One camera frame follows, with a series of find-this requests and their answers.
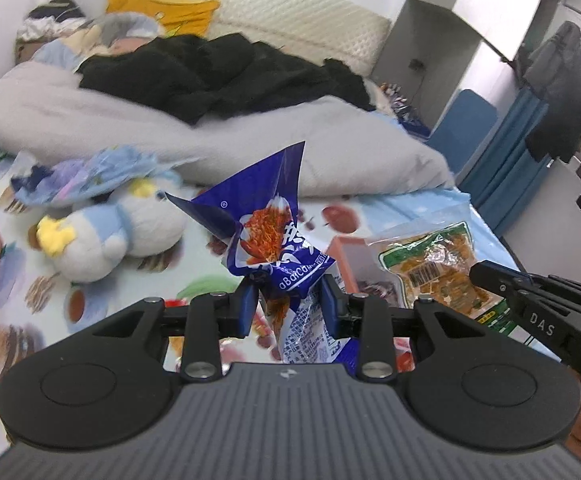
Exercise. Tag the green yellow snack packet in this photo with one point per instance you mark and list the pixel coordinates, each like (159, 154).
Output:
(435, 265)

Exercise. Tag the white cabinet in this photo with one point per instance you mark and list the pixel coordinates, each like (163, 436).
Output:
(470, 5)

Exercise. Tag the blue chair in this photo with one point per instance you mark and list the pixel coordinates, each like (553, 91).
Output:
(463, 130)

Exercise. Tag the grey blanket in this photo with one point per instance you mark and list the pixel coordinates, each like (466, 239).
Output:
(220, 145)

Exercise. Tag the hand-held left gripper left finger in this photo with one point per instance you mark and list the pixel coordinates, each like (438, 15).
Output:
(248, 307)

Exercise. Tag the black jacket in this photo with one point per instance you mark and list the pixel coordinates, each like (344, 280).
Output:
(220, 75)

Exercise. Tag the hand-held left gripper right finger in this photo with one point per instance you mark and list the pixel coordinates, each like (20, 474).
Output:
(331, 307)

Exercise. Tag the light blue printed blanket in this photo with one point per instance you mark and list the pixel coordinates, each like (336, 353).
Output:
(115, 40)

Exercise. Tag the pink cardboard box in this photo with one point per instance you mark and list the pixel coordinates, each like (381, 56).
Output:
(350, 265)

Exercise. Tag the cream quilted headboard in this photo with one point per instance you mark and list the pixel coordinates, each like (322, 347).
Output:
(295, 15)

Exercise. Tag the blue white plush toy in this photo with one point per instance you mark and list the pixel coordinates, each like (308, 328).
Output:
(115, 240)

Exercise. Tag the hanging dark clothes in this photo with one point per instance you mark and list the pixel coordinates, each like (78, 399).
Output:
(565, 90)

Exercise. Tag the fruit print bed sheet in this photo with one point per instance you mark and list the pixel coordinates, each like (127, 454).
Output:
(195, 260)

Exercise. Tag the group of small bottles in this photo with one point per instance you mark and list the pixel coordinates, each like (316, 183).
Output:
(395, 100)

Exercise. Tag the yellow pillow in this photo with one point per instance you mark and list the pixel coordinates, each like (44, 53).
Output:
(170, 7)

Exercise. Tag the blue snack packet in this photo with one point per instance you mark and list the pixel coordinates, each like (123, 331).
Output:
(270, 230)

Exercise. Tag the blue printed plastic bag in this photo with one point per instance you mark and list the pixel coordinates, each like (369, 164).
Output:
(85, 175)

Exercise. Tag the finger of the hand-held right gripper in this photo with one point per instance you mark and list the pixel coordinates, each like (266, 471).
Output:
(492, 280)

